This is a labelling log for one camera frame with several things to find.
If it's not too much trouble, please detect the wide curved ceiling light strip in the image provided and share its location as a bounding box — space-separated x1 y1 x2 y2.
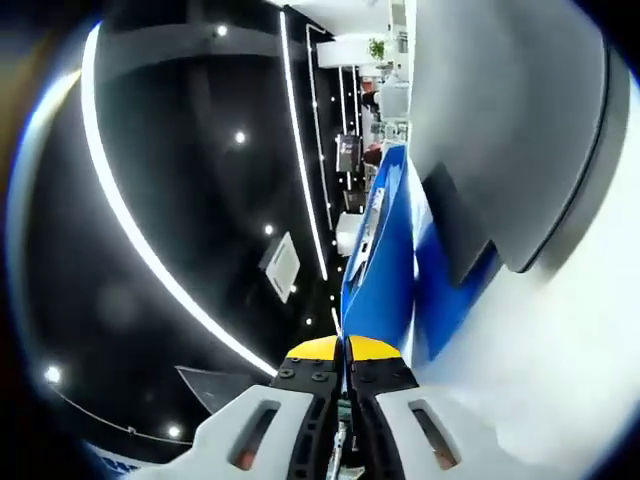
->
79 22 279 379

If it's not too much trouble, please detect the small hanging display screen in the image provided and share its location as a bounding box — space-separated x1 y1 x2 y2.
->
334 132 362 174

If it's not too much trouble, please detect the ceiling air conditioner unit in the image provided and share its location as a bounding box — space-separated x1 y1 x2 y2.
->
258 232 301 304

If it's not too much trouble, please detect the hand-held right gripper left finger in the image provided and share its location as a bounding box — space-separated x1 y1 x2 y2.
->
144 334 344 480

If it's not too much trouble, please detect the group of ceiling spotlights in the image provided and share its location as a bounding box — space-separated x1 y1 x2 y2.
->
42 22 341 441

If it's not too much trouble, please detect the narrow ceiling light strip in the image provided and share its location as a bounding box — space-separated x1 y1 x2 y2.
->
278 9 330 281

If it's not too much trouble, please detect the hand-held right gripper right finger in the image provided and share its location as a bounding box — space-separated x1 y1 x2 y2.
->
347 334 534 480

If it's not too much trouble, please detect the blue-bordered wall display board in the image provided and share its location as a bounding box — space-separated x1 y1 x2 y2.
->
82 439 146 476

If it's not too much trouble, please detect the large hanging dark display screen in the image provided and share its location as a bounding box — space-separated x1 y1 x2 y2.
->
174 364 275 417

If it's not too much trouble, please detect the row of white office chairs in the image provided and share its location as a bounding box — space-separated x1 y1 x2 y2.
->
367 64 412 146

